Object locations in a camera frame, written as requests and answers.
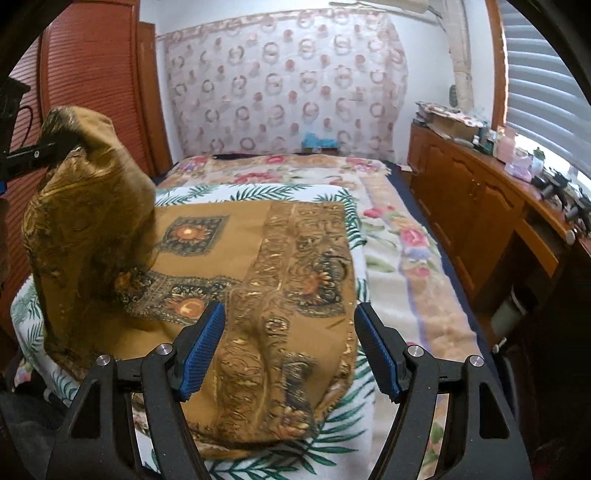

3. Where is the golden brown patterned shirt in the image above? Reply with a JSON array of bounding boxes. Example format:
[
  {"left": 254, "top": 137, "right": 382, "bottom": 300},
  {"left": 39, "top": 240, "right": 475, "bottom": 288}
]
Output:
[{"left": 23, "top": 106, "right": 356, "bottom": 460}]

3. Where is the brown louvered wardrobe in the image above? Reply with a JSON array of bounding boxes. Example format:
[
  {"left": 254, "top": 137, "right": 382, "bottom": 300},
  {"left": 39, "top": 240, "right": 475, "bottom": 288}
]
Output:
[{"left": 0, "top": 0, "right": 174, "bottom": 333}]

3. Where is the floral bed blanket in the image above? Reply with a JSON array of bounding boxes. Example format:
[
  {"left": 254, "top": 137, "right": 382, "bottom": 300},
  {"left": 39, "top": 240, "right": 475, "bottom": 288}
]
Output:
[{"left": 8, "top": 154, "right": 486, "bottom": 480}]

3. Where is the wooden side cabinet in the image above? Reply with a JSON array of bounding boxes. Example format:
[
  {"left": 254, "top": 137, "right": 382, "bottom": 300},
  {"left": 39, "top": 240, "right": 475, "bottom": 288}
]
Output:
[{"left": 408, "top": 125, "right": 590, "bottom": 325}]

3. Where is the pink circle patterned curtain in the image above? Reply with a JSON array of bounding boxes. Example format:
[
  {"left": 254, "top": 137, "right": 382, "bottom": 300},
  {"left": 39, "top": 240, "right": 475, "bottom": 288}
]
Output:
[{"left": 161, "top": 8, "right": 408, "bottom": 160}]

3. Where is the pink bottle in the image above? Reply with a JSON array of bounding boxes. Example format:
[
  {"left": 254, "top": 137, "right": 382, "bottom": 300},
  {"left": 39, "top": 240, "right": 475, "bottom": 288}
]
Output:
[{"left": 493, "top": 126, "right": 517, "bottom": 164}]

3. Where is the blue item on box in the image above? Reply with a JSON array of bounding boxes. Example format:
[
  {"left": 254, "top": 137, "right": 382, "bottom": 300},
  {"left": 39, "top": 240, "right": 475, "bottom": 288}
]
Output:
[{"left": 301, "top": 133, "right": 339, "bottom": 154}]

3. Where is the cardboard box with floral cloth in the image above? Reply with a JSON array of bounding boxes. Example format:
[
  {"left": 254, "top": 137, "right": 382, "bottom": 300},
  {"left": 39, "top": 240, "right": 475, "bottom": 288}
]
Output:
[{"left": 416, "top": 101, "right": 486, "bottom": 142}]

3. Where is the grey window blind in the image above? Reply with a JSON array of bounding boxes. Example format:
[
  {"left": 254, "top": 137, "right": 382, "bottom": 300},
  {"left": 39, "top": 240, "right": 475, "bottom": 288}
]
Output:
[{"left": 498, "top": 1, "right": 590, "bottom": 176}]

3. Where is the tied beige side curtain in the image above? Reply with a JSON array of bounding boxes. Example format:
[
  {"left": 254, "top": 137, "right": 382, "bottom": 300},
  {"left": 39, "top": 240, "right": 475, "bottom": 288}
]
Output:
[{"left": 443, "top": 0, "right": 474, "bottom": 113}]

